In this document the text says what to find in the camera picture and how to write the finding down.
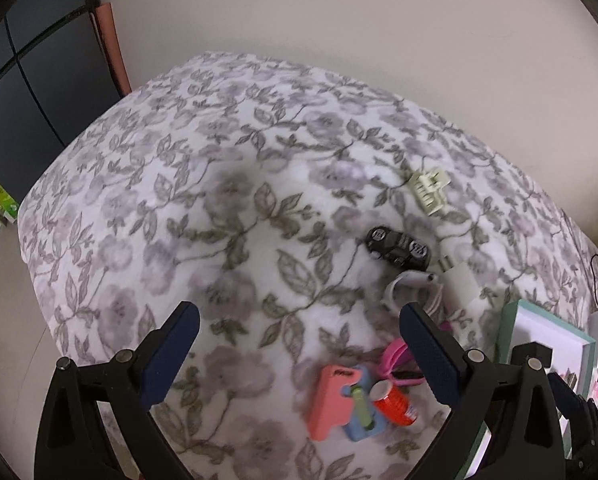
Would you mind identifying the black cube charger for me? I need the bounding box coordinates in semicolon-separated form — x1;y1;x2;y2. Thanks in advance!
509;341;553;370

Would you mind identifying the pink kids watch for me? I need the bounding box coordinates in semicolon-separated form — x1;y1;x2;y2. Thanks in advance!
377;338;426;387

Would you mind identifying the teal white shallow box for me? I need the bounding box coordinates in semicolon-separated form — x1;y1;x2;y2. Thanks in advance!
458;298;598;480

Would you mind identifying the white power strip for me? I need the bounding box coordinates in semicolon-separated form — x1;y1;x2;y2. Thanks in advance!
586;310;598;350

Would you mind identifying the white USB charger plug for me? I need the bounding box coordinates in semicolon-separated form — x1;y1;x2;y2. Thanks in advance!
439;256;480;314

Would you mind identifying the white smart watch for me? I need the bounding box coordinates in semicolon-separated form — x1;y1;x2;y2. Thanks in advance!
382;271;443;318

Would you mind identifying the black toy car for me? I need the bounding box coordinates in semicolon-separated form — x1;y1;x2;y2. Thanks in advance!
365;226;430;272

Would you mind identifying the cream hair claw clip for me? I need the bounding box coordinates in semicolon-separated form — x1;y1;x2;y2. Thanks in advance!
407;168;451;216

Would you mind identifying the floral grey white blanket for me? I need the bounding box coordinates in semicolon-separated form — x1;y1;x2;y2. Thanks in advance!
19;52;598;479

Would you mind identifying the dark cabinet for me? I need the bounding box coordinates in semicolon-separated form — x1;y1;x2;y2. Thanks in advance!
0;0;128;202

